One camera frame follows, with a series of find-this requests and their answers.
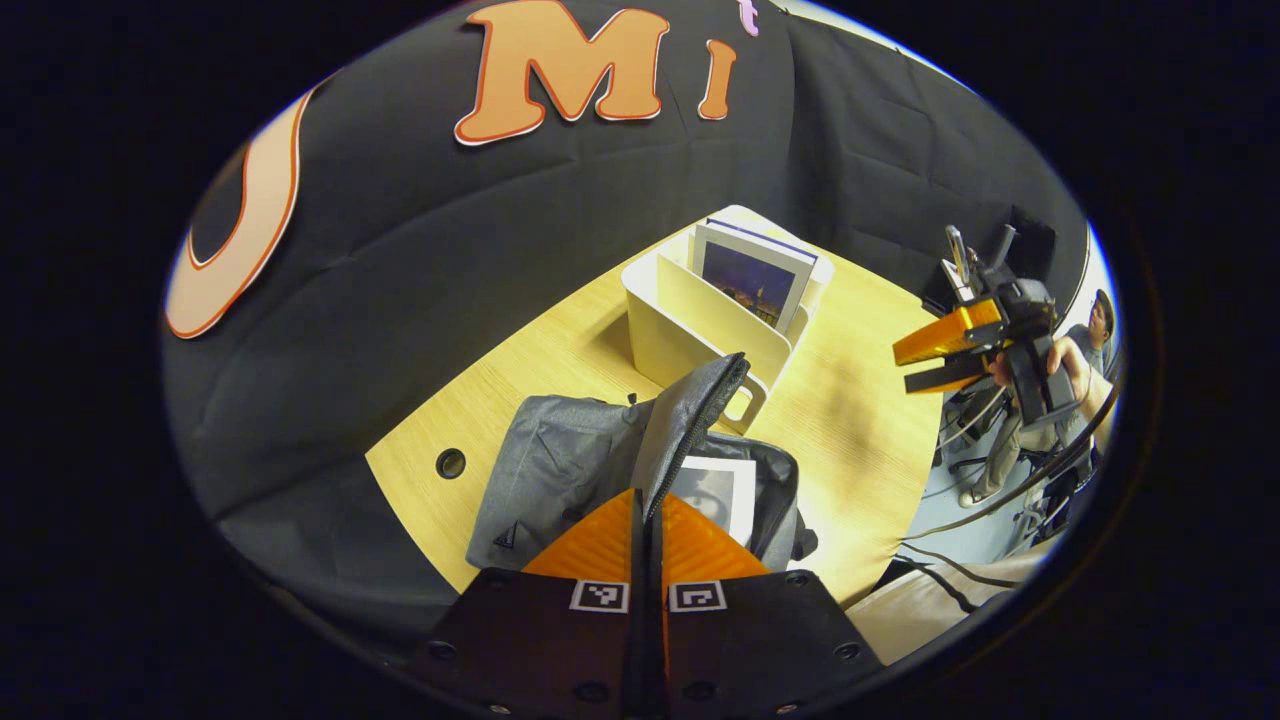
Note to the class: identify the cream plastic bookshelf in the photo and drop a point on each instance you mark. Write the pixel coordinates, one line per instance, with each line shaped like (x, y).
(680, 320)

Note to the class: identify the night city cover book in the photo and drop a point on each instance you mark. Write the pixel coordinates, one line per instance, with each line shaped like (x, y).
(750, 280)

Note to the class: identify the grey schoolbag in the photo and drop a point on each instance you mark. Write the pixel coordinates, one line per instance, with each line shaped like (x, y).
(560, 470)

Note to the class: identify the portrait cover book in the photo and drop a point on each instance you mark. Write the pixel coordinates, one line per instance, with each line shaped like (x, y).
(725, 490)

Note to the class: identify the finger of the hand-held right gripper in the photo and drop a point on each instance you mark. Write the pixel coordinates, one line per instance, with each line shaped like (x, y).
(945, 378)
(950, 335)

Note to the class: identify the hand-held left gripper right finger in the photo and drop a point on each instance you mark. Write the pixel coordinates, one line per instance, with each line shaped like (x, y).
(760, 650)

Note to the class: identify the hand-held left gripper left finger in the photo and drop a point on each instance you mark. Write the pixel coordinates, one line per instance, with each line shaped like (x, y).
(540, 650)

